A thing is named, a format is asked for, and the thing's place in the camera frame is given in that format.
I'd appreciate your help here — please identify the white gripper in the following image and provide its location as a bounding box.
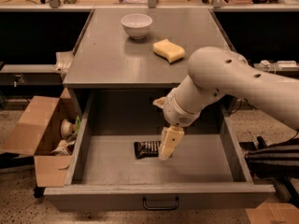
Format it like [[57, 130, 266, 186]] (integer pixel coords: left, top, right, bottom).
[[152, 88, 200, 161]]

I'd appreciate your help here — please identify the black rxbar chocolate wrapper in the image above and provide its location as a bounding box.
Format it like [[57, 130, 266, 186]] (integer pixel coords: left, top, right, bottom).
[[134, 141, 161, 159]]

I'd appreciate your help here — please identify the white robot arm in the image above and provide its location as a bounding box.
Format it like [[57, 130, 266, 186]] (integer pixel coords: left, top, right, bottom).
[[154, 47, 299, 161]]

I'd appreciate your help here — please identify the dark striped robot base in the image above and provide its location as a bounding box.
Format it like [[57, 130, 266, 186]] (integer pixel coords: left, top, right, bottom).
[[239, 136, 299, 207]]

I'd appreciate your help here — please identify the grey open top drawer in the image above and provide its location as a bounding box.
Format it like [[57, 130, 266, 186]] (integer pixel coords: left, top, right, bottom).
[[45, 90, 275, 211]]

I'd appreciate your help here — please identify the grey cabinet counter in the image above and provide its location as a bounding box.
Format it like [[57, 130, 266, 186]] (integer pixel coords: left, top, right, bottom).
[[64, 7, 230, 89]]

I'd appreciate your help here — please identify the yellow sponge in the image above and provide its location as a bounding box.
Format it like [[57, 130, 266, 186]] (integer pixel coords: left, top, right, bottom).
[[153, 39, 185, 63]]

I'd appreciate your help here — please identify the white round item in box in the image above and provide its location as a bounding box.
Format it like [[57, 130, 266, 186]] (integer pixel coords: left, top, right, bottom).
[[60, 119, 74, 139]]

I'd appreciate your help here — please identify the white ceramic bowl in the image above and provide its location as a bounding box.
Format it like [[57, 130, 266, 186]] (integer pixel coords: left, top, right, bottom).
[[121, 14, 152, 39]]

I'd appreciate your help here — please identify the open cardboard box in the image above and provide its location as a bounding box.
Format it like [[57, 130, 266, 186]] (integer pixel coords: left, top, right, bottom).
[[3, 89, 78, 188]]

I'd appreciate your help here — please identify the white power strip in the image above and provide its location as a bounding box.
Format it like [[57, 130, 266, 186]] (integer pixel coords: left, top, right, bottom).
[[277, 61, 298, 70]]

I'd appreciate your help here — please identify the cardboard piece on floor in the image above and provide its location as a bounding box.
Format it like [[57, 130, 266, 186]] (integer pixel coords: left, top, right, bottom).
[[246, 203, 299, 224]]

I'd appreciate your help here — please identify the black drawer handle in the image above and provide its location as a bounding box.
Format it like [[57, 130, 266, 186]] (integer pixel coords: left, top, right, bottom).
[[142, 197, 179, 211]]

